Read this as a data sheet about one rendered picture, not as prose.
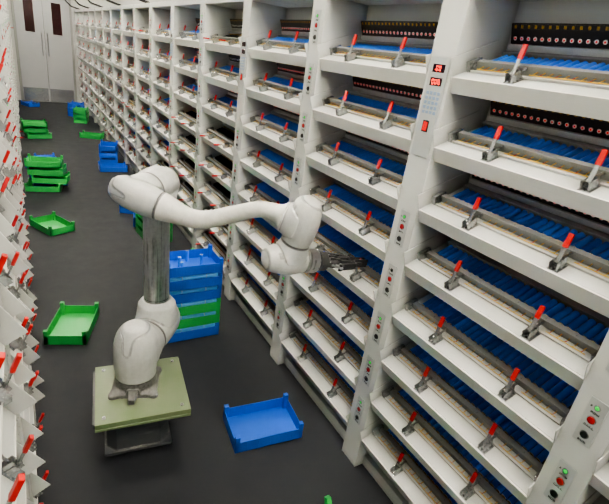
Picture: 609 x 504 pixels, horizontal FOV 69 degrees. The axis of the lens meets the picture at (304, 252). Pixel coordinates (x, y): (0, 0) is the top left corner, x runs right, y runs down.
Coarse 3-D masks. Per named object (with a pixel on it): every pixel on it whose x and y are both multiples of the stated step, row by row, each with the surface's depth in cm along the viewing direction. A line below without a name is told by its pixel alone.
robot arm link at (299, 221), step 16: (160, 208) 148; (176, 208) 149; (224, 208) 148; (240, 208) 146; (256, 208) 144; (272, 208) 144; (288, 208) 142; (304, 208) 140; (320, 208) 142; (176, 224) 152; (192, 224) 150; (208, 224) 149; (224, 224) 150; (288, 224) 142; (304, 224) 141; (288, 240) 145; (304, 240) 144
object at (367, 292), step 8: (320, 224) 212; (328, 248) 196; (336, 272) 182; (344, 272) 180; (352, 272) 179; (344, 280) 178; (360, 280) 173; (352, 288) 175; (360, 288) 170; (368, 288) 169; (376, 288) 168; (360, 296) 171; (368, 296) 165; (368, 304) 168
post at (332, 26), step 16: (320, 0) 173; (336, 0) 171; (336, 16) 174; (352, 16) 177; (320, 32) 175; (336, 32) 177; (352, 32) 180; (304, 80) 188; (320, 80) 182; (336, 80) 185; (352, 80) 189; (304, 96) 189; (320, 128) 191; (336, 128) 195; (304, 160) 194; (304, 176) 197; (320, 176) 201; (288, 288) 219; (288, 320) 228; (272, 336) 239; (272, 352) 241
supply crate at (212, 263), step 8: (208, 248) 252; (176, 256) 245; (184, 256) 247; (192, 256) 249; (208, 256) 253; (216, 256) 246; (176, 264) 240; (184, 264) 241; (192, 264) 242; (208, 264) 234; (216, 264) 236; (176, 272) 227; (184, 272) 229; (192, 272) 231; (200, 272) 234; (208, 272) 236; (216, 272) 238
